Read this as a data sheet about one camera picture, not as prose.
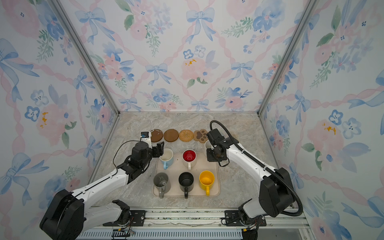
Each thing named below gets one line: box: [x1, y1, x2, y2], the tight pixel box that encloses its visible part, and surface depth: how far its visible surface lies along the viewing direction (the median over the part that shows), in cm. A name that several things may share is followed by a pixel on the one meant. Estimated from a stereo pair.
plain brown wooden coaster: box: [163, 129, 179, 143], surface depth 109 cm
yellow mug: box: [199, 170, 215, 197], surface depth 81 cm
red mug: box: [182, 149, 197, 170], surface depth 90 cm
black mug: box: [178, 171, 195, 199], surface depth 80 cm
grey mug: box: [153, 172, 171, 199], surface depth 79 cm
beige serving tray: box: [152, 153, 221, 197], surface depth 85 cm
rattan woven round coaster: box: [179, 129, 194, 142], surface depth 109 cm
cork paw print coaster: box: [193, 129, 209, 143], surface depth 108 cm
